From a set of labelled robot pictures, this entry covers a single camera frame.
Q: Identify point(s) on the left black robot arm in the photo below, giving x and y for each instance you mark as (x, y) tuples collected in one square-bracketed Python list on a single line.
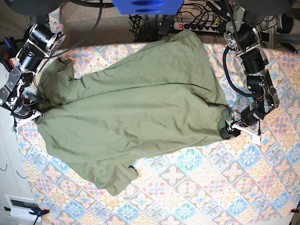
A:
[(243, 37)]

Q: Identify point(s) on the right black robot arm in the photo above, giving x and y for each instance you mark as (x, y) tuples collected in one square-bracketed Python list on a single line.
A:
[(39, 43)]

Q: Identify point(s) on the lower right orange clamp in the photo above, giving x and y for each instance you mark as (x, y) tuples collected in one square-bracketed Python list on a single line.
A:
[(294, 211)]

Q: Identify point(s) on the white wall outlet box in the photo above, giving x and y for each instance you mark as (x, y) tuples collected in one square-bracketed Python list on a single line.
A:
[(20, 207)]

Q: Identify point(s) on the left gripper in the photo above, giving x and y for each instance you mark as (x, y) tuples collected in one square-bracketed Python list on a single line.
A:
[(247, 118)]

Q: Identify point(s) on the white power strip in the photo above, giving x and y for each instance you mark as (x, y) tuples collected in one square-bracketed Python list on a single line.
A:
[(195, 27)]

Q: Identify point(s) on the lower left table clamp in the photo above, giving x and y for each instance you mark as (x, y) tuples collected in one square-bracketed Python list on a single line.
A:
[(38, 212)]

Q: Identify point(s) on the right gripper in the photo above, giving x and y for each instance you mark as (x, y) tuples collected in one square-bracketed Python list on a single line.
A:
[(30, 112)]

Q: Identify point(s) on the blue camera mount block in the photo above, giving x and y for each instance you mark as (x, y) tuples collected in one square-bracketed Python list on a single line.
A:
[(147, 7)]

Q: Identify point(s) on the olive green t-shirt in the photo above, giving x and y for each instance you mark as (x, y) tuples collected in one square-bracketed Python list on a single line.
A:
[(158, 100)]

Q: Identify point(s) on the patterned tile tablecloth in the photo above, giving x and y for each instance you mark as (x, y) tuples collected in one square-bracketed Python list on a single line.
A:
[(235, 182)]

